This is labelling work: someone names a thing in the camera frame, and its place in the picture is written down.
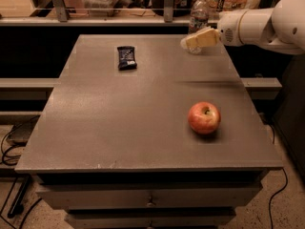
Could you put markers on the grey metal shelf rail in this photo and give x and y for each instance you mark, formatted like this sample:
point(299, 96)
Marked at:
point(73, 13)

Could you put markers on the clear plastic container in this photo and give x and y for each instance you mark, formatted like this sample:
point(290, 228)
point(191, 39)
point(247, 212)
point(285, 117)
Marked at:
point(100, 8)

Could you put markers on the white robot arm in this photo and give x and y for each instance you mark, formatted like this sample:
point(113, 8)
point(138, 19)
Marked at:
point(278, 29)

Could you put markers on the dark blue snack packet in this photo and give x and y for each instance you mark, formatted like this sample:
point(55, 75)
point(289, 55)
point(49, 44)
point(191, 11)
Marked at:
point(126, 58)

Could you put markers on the clear plastic water bottle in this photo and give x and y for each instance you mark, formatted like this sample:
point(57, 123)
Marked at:
point(199, 17)

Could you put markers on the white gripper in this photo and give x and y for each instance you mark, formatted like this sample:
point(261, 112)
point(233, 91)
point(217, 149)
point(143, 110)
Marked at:
point(228, 29)

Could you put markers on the dark box on floor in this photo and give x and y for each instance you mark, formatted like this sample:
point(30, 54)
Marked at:
point(20, 134)

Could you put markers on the grey drawer cabinet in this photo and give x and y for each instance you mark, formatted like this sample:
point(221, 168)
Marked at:
point(109, 140)

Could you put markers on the red apple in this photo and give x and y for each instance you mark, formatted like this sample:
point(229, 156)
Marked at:
point(204, 118)

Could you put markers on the metal drawer knob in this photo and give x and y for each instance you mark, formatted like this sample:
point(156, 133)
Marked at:
point(150, 203)

